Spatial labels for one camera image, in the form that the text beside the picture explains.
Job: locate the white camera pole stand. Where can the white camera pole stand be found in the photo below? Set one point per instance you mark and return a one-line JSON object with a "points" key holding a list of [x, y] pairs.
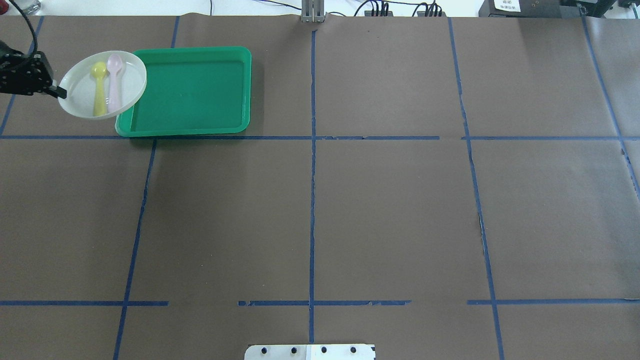
{"points": [[340, 351]]}

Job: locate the black computer box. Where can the black computer box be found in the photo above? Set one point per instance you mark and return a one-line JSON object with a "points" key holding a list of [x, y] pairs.
{"points": [[548, 9]]}

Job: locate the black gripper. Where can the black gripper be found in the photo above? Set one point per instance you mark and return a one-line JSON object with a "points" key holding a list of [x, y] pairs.
{"points": [[31, 75]]}

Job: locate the green plastic tray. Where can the green plastic tray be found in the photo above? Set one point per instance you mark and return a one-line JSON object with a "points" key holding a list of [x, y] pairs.
{"points": [[191, 91]]}

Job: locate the pink plastic spoon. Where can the pink plastic spoon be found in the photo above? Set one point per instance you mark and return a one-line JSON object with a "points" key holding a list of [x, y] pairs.
{"points": [[114, 67]]}

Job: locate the yellow plastic spoon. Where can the yellow plastic spoon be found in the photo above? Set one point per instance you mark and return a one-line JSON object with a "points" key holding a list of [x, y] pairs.
{"points": [[98, 72]]}

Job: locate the aluminium frame post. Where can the aluminium frame post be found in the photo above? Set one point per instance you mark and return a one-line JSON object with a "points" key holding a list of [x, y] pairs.
{"points": [[313, 11]]}

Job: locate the white round plate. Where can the white round plate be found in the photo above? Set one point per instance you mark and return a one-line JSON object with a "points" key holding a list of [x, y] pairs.
{"points": [[80, 85]]}

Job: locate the black power strip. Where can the black power strip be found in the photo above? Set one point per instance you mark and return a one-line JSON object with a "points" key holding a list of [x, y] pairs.
{"points": [[379, 9], [429, 10]]}

